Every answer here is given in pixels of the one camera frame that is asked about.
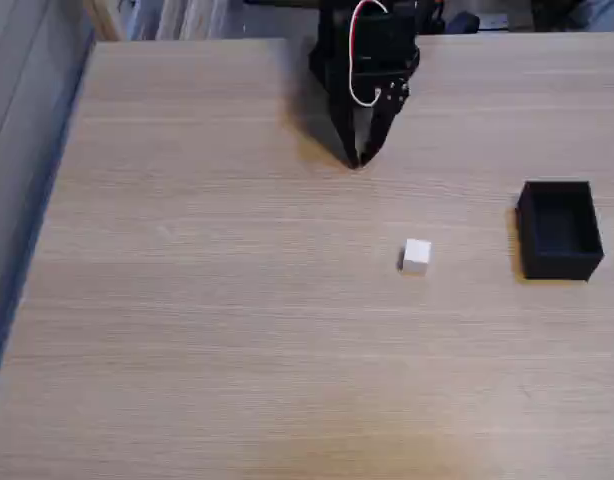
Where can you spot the light wooden plank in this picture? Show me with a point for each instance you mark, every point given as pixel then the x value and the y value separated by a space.
pixel 103 20

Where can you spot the dark blue object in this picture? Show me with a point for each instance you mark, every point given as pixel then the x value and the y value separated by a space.
pixel 462 23

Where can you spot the black open box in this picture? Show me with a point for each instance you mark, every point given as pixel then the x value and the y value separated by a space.
pixel 559 225

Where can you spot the pale striped curtain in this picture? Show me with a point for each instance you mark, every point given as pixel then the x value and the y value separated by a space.
pixel 187 20

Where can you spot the white block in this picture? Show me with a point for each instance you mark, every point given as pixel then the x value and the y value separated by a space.
pixel 417 257

